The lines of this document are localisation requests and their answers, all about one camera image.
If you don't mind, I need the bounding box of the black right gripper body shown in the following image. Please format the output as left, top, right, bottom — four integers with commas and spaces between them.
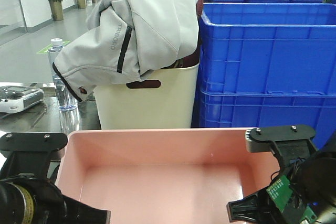
246, 124, 320, 224

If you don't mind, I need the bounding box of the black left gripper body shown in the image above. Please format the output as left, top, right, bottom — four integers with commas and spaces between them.
1, 132, 110, 223

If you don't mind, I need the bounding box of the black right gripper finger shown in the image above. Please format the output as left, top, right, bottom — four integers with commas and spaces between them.
226, 188, 278, 223

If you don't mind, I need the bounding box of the pink plastic bin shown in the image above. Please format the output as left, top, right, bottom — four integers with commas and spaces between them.
56, 128, 279, 223

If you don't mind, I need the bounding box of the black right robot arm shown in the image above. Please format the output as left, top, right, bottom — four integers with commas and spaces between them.
227, 124, 335, 223

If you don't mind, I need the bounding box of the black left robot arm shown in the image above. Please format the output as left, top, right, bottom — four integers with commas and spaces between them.
1, 132, 111, 223

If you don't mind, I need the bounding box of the green circuit board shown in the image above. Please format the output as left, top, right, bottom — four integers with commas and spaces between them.
266, 175, 317, 223

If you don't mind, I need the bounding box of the white remote controller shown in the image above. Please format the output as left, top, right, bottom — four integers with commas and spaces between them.
1, 86, 44, 114

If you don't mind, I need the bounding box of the clear water bottle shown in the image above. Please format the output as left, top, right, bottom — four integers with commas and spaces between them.
48, 38, 79, 135

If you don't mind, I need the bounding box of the large blue crate lower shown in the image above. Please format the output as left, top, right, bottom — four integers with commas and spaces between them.
196, 90, 335, 148

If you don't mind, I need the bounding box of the large blue crate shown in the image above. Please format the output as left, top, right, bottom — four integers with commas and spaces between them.
199, 3, 335, 95
196, 90, 335, 148

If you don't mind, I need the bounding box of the large blue crate upper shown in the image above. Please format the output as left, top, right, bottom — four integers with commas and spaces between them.
199, 3, 335, 95

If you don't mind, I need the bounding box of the cream plastic basket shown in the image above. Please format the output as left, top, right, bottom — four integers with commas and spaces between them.
93, 65, 198, 130

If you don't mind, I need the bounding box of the light grey jacket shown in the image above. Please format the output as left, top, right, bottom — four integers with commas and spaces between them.
52, 0, 199, 101

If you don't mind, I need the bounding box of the grey left camera block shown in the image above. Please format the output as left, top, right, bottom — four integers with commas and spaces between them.
50, 147, 66, 162

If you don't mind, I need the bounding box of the grey wrist camera block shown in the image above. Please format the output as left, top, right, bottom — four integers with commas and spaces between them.
245, 128, 271, 153

